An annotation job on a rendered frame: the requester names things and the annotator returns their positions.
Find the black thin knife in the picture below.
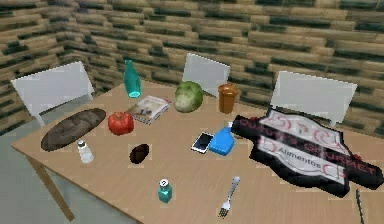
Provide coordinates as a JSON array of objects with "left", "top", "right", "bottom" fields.
[{"left": 355, "top": 188, "right": 366, "bottom": 224}]

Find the teal glass bottle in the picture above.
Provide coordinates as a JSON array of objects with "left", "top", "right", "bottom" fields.
[{"left": 123, "top": 59, "right": 142, "bottom": 99}]

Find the silver fork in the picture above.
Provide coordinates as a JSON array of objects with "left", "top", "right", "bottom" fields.
[{"left": 218, "top": 176, "right": 241, "bottom": 219}]

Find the teal pepper shaker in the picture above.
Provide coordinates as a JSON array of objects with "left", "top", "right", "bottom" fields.
[{"left": 157, "top": 178, "right": 173, "bottom": 204}]

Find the dark brown potato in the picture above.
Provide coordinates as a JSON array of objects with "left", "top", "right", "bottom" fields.
[{"left": 129, "top": 143, "right": 150, "bottom": 165}]

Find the black white printed bag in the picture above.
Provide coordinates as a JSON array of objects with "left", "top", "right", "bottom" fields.
[{"left": 230, "top": 107, "right": 384, "bottom": 198}]

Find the blue spray bottle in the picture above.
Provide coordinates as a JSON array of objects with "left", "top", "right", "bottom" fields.
[{"left": 208, "top": 121, "right": 236, "bottom": 157}]

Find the white chair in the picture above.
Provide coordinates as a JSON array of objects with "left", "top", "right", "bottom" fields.
[
  {"left": 270, "top": 70, "right": 358, "bottom": 127},
  {"left": 10, "top": 61, "right": 96, "bottom": 128},
  {"left": 182, "top": 52, "right": 231, "bottom": 98}
]

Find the light wooden table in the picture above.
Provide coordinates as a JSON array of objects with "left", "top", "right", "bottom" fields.
[{"left": 10, "top": 79, "right": 384, "bottom": 224}]

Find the white smartphone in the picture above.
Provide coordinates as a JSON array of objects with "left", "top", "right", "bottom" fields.
[{"left": 190, "top": 131, "right": 215, "bottom": 154}]

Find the green lettuce head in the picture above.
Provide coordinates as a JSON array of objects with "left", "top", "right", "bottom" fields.
[{"left": 173, "top": 80, "right": 204, "bottom": 114}]

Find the red tomato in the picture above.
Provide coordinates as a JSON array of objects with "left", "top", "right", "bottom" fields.
[{"left": 107, "top": 111, "right": 135, "bottom": 136}]

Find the brown lidded cup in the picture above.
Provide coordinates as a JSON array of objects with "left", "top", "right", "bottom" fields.
[{"left": 217, "top": 82, "right": 239, "bottom": 115}]

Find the white printed book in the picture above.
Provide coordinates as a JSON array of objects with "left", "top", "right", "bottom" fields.
[{"left": 127, "top": 95, "right": 173, "bottom": 126}]

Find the dark brown bread loaf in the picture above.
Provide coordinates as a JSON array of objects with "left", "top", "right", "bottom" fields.
[{"left": 40, "top": 107, "right": 107, "bottom": 153}]

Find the clear white salt shaker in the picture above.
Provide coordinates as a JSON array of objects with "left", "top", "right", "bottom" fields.
[{"left": 76, "top": 139, "right": 95, "bottom": 164}]

